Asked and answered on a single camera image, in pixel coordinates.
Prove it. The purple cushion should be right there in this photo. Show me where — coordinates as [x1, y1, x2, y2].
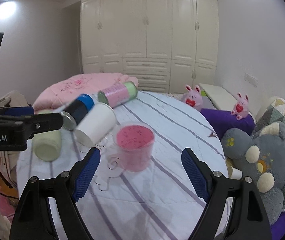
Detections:
[200, 108, 255, 140]

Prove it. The cream wardrobe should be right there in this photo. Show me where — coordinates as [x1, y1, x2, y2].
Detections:
[80, 0, 219, 93]

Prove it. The black blue drink can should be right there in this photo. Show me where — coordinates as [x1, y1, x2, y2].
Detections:
[61, 94, 94, 131]

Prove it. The pink folded blanket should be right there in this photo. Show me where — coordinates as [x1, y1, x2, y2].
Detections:
[33, 73, 138, 111]

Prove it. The pink green cylinder can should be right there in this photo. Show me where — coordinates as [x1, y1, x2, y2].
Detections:
[98, 81, 138, 108]

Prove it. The pale green cylinder cup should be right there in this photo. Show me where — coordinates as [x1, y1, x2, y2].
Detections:
[32, 124, 62, 162]

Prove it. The white wall socket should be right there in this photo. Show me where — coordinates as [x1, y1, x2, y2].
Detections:
[244, 73, 258, 88]

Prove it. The white striped quilt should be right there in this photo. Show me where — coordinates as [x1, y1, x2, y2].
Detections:
[16, 90, 229, 240]

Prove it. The white paper cup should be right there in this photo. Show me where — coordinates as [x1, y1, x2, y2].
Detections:
[74, 102, 117, 147]

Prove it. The small paper cup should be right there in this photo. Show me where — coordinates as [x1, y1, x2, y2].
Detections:
[227, 166, 243, 180]

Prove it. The pink bunny toy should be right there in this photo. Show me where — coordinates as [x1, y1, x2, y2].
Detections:
[181, 85, 203, 112]
[231, 93, 249, 121]

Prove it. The pink bunny toy left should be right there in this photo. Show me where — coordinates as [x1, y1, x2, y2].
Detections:
[181, 85, 203, 112]

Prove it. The pink clear plastic cup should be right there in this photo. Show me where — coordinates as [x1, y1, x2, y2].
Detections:
[107, 122, 155, 172]

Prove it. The pink bunny toy right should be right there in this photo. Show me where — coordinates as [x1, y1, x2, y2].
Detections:
[231, 93, 249, 121]

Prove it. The white low shelf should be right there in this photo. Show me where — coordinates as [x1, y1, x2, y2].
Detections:
[200, 83, 237, 112]

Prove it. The grey plush toy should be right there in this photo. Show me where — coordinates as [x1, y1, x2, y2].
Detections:
[221, 121, 285, 225]

